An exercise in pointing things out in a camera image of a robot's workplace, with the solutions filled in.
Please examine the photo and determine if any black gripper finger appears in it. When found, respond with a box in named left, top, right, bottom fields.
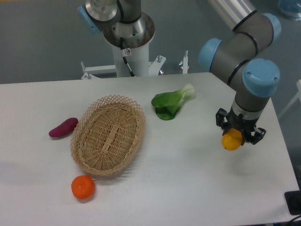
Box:
left=241, top=127, right=266, bottom=145
left=215, top=108, right=232, bottom=136

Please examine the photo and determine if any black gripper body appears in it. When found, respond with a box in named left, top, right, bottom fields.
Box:
left=226, top=110, right=258, bottom=134

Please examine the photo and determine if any yellow mango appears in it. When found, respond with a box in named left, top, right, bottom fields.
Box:
left=221, top=128, right=243, bottom=151

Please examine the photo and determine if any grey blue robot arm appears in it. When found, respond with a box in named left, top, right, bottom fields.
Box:
left=77, top=0, right=281, bottom=150

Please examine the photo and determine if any woven wicker basket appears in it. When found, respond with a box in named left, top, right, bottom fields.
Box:
left=70, top=95, right=146, bottom=177

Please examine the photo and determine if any green bok choy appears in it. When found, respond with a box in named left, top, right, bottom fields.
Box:
left=151, top=84, right=195, bottom=121

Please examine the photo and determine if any black device at edge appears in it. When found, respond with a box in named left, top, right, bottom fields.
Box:
left=284, top=190, right=301, bottom=215

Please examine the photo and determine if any blue object top right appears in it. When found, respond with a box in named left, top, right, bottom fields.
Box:
left=278, top=0, right=301, bottom=17

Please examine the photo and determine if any purple sweet potato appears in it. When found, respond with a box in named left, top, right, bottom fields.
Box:
left=48, top=118, right=79, bottom=138

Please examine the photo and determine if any orange tangerine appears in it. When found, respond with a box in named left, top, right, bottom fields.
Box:
left=71, top=175, right=95, bottom=200

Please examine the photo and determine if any white frame right edge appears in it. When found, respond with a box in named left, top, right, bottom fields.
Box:
left=277, top=80, right=301, bottom=120

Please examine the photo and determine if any white clamp bracket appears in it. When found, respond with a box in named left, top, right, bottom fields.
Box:
left=179, top=50, right=190, bottom=74

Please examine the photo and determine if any white mounting bracket frame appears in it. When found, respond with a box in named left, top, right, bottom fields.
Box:
left=80, top=55, right=166, bottom=80

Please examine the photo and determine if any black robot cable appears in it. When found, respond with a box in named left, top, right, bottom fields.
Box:
left=119, top=37, right=136, bottom=78

